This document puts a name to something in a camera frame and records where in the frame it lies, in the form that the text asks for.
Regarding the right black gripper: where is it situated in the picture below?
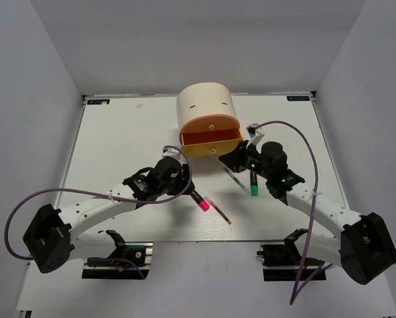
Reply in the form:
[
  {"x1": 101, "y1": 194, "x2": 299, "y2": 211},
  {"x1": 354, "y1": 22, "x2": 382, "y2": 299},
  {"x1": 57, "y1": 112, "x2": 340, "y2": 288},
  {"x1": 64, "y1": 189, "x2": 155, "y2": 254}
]
[{"x1": 220, "y1": 140, "x2": 273, "y2": 180}]

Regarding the pink highlighter marker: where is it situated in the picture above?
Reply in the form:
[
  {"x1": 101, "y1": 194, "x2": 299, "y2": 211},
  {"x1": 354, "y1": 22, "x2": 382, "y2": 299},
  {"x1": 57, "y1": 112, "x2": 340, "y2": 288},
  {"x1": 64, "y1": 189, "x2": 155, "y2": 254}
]
[{"x1": 190, "y1": 190, "x2": 210, "y2": 211}]

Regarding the orange drawer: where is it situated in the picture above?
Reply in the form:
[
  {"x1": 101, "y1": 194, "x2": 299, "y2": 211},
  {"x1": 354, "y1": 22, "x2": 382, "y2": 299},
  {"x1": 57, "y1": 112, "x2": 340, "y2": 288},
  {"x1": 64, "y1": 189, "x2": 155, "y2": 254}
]
[{"x1": 179, "y1": 114, "x2": 240, "y2": 134}]

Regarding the cream round drawer box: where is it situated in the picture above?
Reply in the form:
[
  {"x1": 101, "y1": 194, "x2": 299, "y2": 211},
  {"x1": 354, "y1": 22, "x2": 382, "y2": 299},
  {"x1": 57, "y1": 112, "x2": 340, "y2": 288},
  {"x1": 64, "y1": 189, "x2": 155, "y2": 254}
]
[{"x1": 176, "y1": 82, "x2": 237, "y2": 127}]

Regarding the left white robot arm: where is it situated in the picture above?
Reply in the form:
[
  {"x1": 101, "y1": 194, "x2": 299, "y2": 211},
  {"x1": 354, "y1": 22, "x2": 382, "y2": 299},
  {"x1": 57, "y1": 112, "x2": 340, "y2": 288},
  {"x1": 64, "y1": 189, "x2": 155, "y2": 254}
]
[{"x1": 23, "y1": 157, "x2": 194, "y2": 274}]

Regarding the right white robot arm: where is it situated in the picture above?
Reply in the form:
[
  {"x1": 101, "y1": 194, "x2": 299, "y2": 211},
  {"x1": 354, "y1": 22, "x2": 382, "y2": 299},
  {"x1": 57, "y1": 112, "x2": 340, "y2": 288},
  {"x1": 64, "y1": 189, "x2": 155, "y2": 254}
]
[{"x1": 219, "y1": 141, "x2": 396, "y2": 285}]

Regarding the green gel pen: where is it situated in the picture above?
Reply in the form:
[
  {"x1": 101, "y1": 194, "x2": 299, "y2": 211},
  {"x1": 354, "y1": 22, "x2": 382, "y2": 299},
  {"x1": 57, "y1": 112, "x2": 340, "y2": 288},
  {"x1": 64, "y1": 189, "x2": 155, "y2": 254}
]
[{"x1": 224, "y1": 168, "x2": 249, "y2": 194}]

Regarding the green highlighter marker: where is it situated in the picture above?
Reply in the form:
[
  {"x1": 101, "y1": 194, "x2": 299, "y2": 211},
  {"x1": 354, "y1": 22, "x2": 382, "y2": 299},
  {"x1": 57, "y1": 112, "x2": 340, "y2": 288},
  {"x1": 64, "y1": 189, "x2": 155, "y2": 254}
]
[{"x1": 250, "y1": 172, "x2": 259, "y2": 196}]

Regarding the red gel pen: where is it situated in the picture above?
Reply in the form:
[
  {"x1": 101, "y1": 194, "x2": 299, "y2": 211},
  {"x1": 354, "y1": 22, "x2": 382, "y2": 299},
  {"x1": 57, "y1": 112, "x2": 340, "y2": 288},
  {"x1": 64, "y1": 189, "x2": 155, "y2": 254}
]
[{"x1": 204, "y1": 195, "x2": 232, "y2": 225}]

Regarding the right blue table label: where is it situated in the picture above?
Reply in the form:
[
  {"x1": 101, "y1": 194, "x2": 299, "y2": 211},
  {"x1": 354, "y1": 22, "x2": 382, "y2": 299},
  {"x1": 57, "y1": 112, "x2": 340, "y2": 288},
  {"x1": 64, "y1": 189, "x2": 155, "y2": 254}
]
[{"x1": 287, "y1": 95, "x2": 310, "y2": 101}]

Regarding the blue table label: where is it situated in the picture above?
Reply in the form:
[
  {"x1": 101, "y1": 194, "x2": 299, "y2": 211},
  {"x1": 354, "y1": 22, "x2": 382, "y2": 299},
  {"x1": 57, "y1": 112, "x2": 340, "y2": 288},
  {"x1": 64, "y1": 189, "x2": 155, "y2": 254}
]
[
  {"x1": 287, "y1": 95, "x2": 310, "y2": 101},
  {"x1": 86, "y1": 99, "x2": 110, "y2": 105}
]

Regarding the left blue table label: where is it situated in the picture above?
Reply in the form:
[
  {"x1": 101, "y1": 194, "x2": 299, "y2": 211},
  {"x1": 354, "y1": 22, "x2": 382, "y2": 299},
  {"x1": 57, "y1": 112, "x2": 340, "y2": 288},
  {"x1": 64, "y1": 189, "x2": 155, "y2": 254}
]
[{"x1": 86, "y1": 99, "x2": 110, "y2": 105}]

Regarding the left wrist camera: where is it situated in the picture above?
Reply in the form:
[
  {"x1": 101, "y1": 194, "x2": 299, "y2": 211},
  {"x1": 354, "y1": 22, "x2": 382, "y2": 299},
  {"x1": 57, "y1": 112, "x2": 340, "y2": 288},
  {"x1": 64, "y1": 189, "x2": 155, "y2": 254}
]
[{"x1": 162, "y1": 146, "x2": 181, "y2": 162}]

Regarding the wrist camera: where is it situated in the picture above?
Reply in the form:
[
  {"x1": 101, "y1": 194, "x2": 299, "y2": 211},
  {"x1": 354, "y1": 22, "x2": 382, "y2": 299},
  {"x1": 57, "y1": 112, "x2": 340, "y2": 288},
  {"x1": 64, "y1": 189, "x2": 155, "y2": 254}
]
[
  {"x1": 162, "y1": 146, "x2": 181, "y2": 162},
  {"x1": 246, "y1": 123, "x2": 265, "y2": 147}
]

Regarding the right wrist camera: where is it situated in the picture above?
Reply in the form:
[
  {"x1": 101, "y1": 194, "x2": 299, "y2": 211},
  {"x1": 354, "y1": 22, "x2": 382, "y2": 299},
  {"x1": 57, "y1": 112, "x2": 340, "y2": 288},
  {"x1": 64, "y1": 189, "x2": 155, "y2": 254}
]
[{"x1": 246, "y1": 123, "x2": 265, "y2": 147}]

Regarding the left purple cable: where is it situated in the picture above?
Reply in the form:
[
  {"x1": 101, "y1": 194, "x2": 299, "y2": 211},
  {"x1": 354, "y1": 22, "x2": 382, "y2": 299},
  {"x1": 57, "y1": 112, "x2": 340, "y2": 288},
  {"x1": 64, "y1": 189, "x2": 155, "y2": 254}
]
[{"x1": 4, "y1": 145, "x2": 194, "y2": 260}]

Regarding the purple cable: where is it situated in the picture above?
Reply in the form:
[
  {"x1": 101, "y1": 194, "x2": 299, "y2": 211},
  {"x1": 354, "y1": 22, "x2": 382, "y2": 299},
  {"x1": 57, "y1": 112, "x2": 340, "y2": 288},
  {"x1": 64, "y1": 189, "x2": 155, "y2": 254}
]
[
  {"x1": 4, "y1": 145, "x2": 194, "y2": 260},
  {"x1": 250, "y1": 121, "x2": 320, "y2": 305}
]

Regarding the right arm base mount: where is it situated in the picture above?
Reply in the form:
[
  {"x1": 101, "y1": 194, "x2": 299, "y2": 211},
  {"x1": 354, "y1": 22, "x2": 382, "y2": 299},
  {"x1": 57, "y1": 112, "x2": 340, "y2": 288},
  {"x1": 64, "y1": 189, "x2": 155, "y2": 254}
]
[{"x1": 256, "y1": 242, "x2": 326, "y2": 282}]

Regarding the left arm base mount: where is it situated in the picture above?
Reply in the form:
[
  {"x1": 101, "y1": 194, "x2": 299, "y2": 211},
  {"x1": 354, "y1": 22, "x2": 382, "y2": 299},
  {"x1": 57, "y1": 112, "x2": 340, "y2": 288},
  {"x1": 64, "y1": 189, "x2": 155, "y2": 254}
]
[{"x1": 82, "y1": 243, "x2": 153, "y2": 280}]

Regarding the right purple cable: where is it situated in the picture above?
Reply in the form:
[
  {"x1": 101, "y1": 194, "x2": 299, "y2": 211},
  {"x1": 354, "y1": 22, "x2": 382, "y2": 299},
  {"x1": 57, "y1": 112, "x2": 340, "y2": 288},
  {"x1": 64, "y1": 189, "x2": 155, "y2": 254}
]
[{"x1": 250, "y1": 121, "x2": 320, "y2": 305}]

